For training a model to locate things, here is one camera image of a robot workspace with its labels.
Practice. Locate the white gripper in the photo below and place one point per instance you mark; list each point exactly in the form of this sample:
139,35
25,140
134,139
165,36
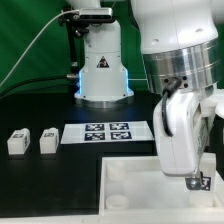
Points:
180,154

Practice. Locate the white square table top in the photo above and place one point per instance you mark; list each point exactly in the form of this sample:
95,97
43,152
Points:
134,190

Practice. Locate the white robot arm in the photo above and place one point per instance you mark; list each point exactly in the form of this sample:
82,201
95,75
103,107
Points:
179,48

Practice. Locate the white sheet with markers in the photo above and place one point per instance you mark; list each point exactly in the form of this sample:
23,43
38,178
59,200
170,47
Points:
106,132

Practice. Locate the grey camera on stand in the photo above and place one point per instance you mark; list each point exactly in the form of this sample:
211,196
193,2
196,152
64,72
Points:
95,14

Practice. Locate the black camera stand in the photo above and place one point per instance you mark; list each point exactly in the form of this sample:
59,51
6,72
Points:
71,40

